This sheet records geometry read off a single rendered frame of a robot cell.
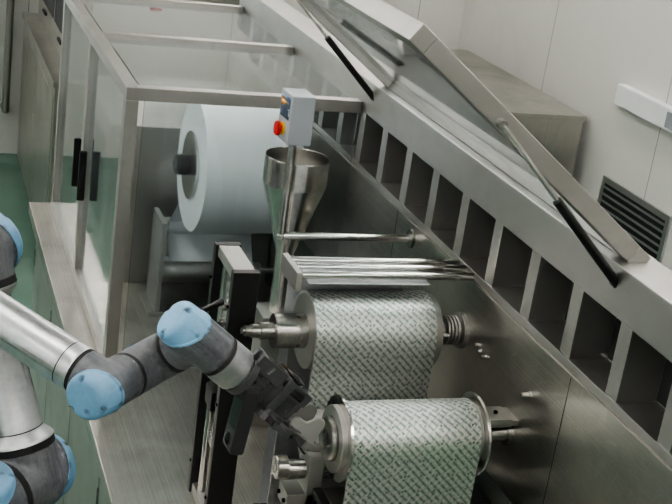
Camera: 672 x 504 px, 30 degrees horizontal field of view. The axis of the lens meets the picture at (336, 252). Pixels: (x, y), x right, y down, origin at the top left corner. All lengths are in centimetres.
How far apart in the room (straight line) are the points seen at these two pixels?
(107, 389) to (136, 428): 93
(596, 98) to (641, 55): 43
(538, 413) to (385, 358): 32
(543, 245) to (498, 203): 19
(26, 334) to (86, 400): 15
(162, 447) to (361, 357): 64
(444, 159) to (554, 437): 68
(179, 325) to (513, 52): 562
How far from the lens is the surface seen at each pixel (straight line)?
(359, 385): 232
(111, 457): 272
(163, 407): 293
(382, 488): 214
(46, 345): 197
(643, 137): 617
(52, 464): 227
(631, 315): 193
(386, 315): 230
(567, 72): 684
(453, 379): 247
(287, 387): 203
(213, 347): 196
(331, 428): 210
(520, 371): 222
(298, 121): 246
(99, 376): 191
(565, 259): 209
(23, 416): 224
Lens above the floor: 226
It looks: 20 degrees down
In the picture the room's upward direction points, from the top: 8 degrees clockwise
